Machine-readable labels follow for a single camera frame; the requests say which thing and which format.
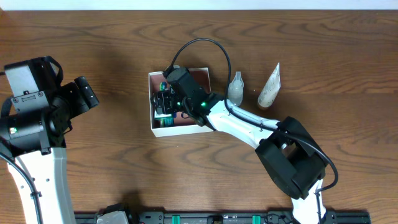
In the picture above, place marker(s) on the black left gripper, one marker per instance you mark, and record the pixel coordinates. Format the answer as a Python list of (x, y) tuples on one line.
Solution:
[(86, 91)]

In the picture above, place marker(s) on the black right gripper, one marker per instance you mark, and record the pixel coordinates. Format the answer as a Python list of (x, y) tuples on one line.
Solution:
[(163, 102)]

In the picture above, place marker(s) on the green white soap bar pack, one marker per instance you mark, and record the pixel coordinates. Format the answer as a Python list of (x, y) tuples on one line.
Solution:
[(165, 120)]

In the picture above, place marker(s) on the clear spray bottle dark base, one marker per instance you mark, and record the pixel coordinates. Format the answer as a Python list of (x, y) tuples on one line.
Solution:
[(235, 89)]

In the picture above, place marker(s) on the white bamboo print lotion tube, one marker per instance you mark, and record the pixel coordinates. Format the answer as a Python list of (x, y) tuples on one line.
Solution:
[(270, 89)]

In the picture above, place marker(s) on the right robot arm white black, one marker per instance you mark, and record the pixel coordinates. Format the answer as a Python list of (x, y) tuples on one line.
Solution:
[(294, 162)]

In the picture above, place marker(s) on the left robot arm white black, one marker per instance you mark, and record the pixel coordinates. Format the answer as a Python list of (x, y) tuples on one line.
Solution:
[(34, 121)]

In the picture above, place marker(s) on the green toothbrush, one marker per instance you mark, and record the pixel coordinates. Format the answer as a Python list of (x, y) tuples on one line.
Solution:
[(163, 86)]

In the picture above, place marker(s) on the white box pink interior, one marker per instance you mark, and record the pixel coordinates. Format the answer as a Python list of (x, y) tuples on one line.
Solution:
[(181, 125)]

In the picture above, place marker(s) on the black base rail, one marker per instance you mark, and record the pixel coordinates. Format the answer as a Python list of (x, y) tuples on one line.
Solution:
[(159, 217)]

